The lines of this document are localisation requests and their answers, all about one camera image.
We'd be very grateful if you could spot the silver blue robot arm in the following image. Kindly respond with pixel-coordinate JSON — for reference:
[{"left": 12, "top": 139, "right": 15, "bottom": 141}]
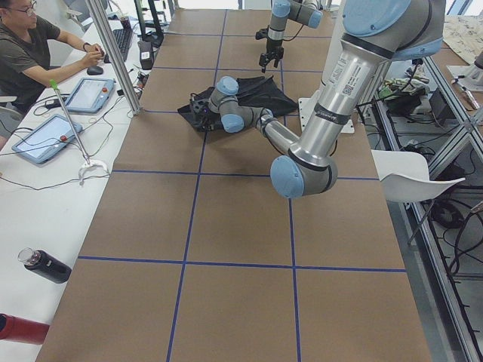
[
  {"left": 255, "top": 0, "right": 322, "bottom": 73},
  {"left": 189, "top": 1, "right": 445, "bottom": 198}
]

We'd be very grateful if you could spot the black computer keyboard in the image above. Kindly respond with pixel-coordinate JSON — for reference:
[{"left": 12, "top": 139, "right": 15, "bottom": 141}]
[{"left": 112, "top": 29, "right": 133, "bottom": 61}]

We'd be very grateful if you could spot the seated person in dark shirt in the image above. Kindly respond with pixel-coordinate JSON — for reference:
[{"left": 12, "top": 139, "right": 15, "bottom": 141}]
[{"left": 1, "top": 1, "right": 104, "bottom": 113}]

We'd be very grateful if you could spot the black box with label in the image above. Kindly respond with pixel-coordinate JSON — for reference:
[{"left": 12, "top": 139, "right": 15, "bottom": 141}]
[{"left": 137, "top": 41, "right": 154, "bottom": 70}]

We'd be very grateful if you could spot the black computer mouse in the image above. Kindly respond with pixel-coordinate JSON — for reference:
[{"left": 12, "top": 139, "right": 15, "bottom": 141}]
[{"left": 87, "top": 66, "right": 104, "bottom": 75}]

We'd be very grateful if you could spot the black bottle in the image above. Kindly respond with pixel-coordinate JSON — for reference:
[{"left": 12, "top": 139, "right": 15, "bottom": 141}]
[{"left": 17, "top": 247, "right": 72, "bottom": 284}]

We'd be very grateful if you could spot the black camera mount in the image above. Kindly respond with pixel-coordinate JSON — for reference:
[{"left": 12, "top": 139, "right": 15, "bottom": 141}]
[{"left": 255, "top": 28, "right": 268, "bottom": 40}]

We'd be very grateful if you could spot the green tipped metal rod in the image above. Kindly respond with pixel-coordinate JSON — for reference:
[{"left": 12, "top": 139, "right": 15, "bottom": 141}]
[{"left": 50, "top": 79, "right": 109, "bottom": 186}]

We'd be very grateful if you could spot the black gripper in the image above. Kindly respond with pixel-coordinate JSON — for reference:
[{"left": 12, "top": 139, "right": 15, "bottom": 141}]
[
  {"left": 259, "top": 37, "right": 284, "bottom": 73},
  {"left": 189, "top": 96, "right": 216, "bottom": 130}
]

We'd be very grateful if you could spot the red bottle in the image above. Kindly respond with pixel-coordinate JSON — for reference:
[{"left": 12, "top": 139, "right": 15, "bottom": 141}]
[{"left": 1, "top": 314, "right": 50, "bottom": 345}]

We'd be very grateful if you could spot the aluminium frame post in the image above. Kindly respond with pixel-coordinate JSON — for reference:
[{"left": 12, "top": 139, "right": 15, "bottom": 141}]
[{"left": 86, "top": 0, "right": 141, "bottom": 115}]

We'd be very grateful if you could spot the white plastic chair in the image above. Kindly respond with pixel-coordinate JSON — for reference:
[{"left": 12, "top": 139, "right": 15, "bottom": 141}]
[{"left": 371, "top": 150, "right": 465, "bottom": 203}]

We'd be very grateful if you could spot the black graphic t-shirt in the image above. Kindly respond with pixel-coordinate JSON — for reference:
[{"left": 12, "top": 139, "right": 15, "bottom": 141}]
[{"left": 177, "top": 76, "right": 297, "bottom": 133}]

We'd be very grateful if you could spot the near teach pendant tablet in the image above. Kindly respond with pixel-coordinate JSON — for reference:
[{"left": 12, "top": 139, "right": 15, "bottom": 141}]
[{"left": 11, "top": 115, "right": 75, "bottom": 164}]

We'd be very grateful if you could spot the far teach pendant tablet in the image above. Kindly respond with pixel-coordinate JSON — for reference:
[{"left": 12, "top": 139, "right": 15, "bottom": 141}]
[{"left": 65, "top": 78, "right": 115, "bottom": 114}]

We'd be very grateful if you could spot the teach pendant tablet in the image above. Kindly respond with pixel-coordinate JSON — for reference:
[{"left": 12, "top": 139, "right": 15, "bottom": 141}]
[
  {"left": 11, "top": 115, "right": 75, "bottom": 164},
  {"left": 65, "top": 78, "right": 115, "bottom": 114}
]

